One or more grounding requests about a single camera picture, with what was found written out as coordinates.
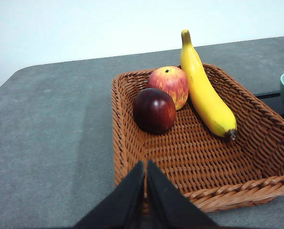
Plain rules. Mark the brown wicker basket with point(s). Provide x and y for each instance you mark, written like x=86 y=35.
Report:
x=204 y=162

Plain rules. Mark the yellow banana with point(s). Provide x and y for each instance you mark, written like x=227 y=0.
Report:
x=204 y=95

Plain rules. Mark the dark red plum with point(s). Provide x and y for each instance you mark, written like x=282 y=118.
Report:
x=154 y=112

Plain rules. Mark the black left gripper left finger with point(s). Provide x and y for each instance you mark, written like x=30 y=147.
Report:
x=123 y=205

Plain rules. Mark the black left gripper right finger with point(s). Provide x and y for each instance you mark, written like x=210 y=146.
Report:
x=168 y=207

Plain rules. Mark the red and yellow apple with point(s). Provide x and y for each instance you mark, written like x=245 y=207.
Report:
x=170 y=83

